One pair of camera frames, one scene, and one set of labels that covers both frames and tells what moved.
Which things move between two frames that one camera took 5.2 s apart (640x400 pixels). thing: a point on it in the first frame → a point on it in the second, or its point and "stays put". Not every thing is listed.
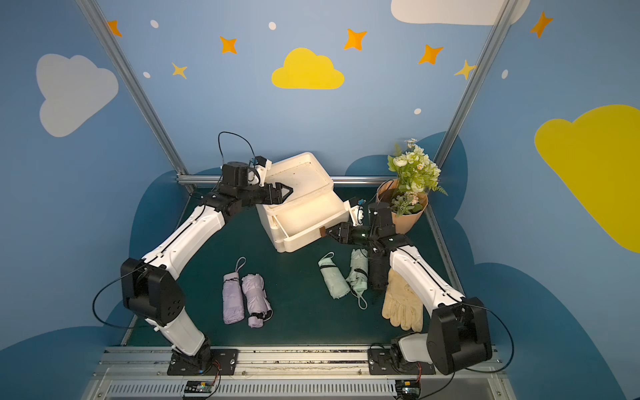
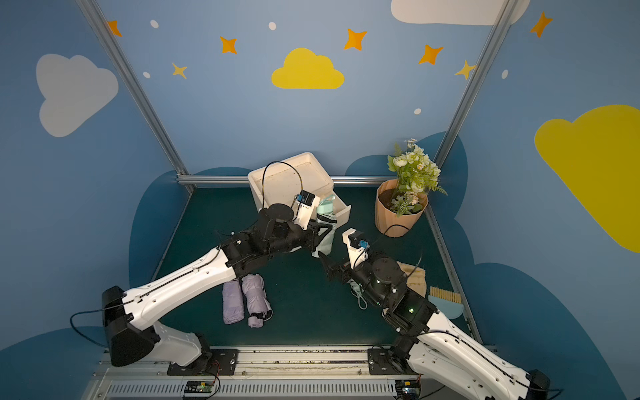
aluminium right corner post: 500,24 stays put
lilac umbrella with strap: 232,303 stays put
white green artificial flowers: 417,177 stays put
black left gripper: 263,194 → 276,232
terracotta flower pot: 405,222 stays put
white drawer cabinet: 301,217 stays put
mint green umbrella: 335,279 → 325,215
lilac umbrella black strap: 259,307 stays put
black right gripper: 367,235 → 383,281
